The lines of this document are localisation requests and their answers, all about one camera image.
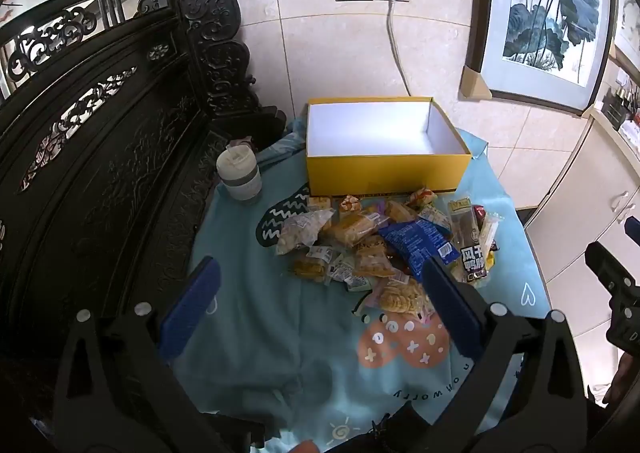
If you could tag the light blue patterned tablecloth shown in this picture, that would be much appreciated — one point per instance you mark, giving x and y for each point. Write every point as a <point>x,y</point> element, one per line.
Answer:
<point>293,352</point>

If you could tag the dark brown snack bar packet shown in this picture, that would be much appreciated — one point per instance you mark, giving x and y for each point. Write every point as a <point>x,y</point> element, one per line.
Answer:
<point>467,237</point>

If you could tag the red white small snack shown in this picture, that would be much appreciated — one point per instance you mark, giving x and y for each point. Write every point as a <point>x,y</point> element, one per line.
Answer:
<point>417,200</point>

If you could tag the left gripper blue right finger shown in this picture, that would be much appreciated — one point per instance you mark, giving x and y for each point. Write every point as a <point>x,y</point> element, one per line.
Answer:
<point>458,305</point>

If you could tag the cardboard corner protector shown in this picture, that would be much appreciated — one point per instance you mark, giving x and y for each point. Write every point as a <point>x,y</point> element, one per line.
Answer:
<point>473,86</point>

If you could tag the blue snack bag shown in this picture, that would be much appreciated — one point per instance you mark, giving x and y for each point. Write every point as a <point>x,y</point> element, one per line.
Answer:
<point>418,242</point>

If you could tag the framed lotus painting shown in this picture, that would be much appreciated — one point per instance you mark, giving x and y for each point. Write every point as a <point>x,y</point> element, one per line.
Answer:
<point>550,53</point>

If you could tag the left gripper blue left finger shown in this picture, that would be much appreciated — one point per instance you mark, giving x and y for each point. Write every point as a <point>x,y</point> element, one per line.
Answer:
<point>181,320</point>

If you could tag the clear wafer roll packet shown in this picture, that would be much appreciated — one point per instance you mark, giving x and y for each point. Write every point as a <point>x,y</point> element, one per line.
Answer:
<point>488,232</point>

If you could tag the clear bread packet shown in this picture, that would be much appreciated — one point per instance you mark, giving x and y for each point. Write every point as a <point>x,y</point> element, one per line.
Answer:
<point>302,230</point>

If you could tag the dark carved wooden furniture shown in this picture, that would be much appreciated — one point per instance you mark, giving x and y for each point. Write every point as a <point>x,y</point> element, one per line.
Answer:
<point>109,144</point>

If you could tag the white cabinet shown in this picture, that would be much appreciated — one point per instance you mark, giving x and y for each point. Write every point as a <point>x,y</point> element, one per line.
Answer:
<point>597,191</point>

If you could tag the white lidded cup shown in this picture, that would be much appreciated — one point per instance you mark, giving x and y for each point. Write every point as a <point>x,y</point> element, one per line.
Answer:
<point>238,170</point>

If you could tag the yellow cardboard box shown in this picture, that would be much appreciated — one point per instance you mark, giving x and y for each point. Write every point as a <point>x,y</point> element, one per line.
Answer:
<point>377,146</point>

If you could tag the clear pastry packet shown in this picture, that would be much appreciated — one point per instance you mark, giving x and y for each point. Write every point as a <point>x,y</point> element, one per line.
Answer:
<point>354,228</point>

